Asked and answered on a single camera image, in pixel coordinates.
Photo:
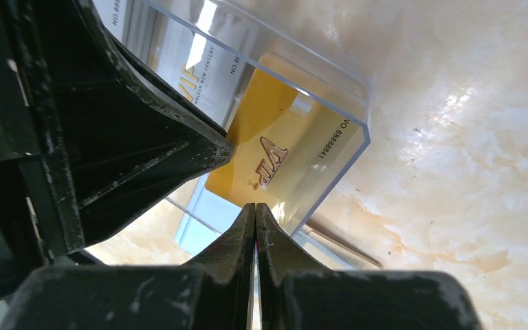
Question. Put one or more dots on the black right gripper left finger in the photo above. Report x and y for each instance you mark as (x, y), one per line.
(213, 290)

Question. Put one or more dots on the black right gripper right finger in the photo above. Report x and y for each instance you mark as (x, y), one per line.
(298, 292)

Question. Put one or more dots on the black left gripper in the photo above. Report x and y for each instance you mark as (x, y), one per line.
(90, 137)

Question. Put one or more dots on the clear acrylic card box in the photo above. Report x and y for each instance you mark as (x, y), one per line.
(137, 24)

